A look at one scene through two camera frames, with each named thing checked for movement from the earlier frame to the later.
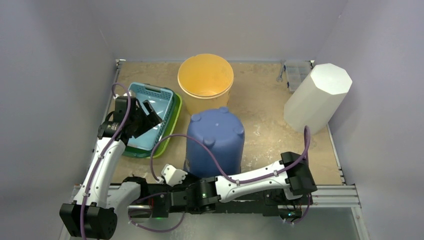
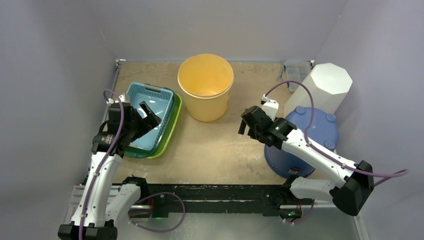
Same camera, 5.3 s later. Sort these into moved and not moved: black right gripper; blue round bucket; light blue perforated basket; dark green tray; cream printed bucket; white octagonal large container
Moved: blue round bucket; black right gripper
Not moved: dark green tray; light blue perforated basket; cream printed bucket; white octagonal large container
